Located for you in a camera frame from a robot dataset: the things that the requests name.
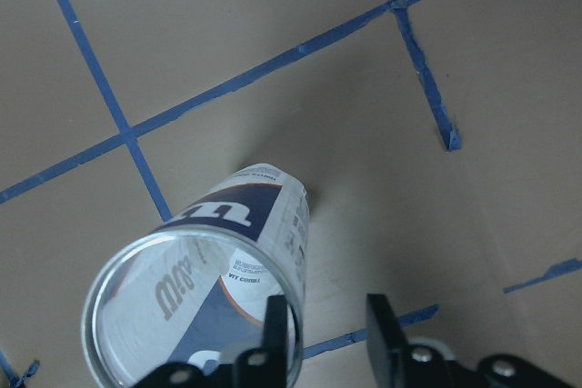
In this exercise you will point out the clear tennis ball can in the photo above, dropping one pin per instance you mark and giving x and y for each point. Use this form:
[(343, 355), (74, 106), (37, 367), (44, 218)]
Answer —
[(195, 289)]

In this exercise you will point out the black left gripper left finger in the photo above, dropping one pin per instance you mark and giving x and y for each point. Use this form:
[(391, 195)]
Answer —
[(266, 365)]

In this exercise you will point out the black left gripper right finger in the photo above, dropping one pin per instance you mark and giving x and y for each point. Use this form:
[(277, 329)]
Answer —
[(386, 343)]

